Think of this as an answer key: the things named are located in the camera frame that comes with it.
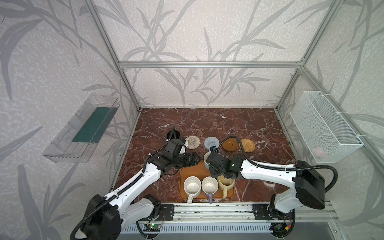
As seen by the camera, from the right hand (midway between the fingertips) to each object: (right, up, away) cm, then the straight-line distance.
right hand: (211, 163), depth 83 cm
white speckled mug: (-11, -12, -1) cm, 16 cm away
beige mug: (+7, -9, -6) cm, 13 cm away
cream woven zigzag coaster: (-11, +9, +16) cm, 22 cm away
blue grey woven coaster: (+1, +10, +16) cm, 19 cm away
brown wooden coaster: (+13, +8, +16) cm, 22 cm away
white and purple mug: (-1, -12, -2) cm, 13 cm away
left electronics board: (-30, -28, -12) cm, 42 cm away
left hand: (-8, +5, -4) cm, 10 cm away
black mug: (-19, +17, -8) cm, 27 cm away
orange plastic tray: (-6, -7, +3) cm, 9 cm away
